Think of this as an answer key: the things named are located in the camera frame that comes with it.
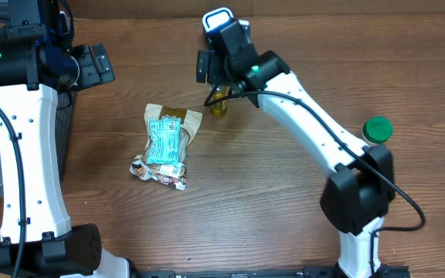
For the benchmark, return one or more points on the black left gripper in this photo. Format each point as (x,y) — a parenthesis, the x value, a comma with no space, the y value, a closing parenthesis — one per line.
(93,75)

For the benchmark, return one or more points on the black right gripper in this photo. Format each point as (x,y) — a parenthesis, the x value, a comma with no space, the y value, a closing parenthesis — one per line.
(203,66)

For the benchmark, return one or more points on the yellow liquid bottle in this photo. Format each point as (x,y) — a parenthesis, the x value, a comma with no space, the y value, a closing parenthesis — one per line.
(219,109)

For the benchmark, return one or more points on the brown teal snack bag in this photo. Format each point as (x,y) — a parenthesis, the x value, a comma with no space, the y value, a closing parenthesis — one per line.
(170,131)

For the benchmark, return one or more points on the green lid jar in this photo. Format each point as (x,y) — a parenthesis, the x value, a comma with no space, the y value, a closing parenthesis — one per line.
(377,130)

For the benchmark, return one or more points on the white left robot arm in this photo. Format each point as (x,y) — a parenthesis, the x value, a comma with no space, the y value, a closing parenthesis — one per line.
(38,63)

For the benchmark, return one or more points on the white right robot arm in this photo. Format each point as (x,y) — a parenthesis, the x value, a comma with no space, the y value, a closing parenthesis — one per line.
(359,176)

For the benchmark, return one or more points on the white barcode scanner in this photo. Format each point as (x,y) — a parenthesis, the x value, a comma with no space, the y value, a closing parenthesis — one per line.
(212,20)

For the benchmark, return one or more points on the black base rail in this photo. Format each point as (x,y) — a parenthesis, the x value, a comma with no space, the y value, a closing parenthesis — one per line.
(245,273)

